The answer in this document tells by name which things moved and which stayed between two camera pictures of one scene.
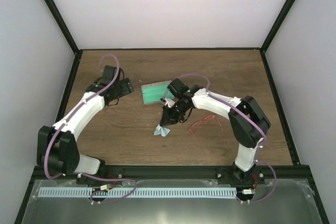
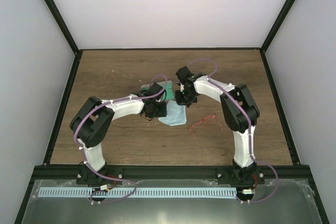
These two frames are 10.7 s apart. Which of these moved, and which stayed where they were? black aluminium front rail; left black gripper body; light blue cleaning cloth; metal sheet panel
Moved: light blue cleaning cloth; left black gripper body
Stayed: metal sheet panel; black aluminium front rail
